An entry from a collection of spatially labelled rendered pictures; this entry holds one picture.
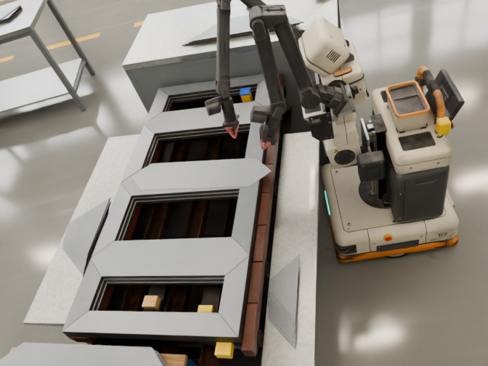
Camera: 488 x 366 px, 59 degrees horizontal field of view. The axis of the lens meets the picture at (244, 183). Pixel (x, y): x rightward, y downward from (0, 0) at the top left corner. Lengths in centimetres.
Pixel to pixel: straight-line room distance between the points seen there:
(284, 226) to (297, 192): 21
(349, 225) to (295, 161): 49
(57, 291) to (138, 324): 59
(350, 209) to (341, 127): 62
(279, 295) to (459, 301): 112
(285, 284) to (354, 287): 84
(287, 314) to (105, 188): 127
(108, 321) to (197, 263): 41
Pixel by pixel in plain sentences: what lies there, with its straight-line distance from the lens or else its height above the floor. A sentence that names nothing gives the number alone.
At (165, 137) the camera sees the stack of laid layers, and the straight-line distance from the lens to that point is 248.
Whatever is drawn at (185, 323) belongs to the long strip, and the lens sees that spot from 172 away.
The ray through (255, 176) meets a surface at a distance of 202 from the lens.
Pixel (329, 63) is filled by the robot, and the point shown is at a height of 128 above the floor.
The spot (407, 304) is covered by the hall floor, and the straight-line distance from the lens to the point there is 258.
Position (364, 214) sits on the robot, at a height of 28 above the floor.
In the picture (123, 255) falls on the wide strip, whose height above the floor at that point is 87.
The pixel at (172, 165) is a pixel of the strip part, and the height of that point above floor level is 87.
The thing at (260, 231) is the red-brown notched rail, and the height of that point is 83.
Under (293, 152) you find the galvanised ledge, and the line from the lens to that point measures 235.
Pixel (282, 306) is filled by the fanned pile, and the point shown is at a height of 72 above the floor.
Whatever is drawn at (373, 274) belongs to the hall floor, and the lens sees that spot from 265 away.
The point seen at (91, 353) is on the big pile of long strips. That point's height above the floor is 85.
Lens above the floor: 233
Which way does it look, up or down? 47 degrees down
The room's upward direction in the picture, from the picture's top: 21 degrees counter-clockwise
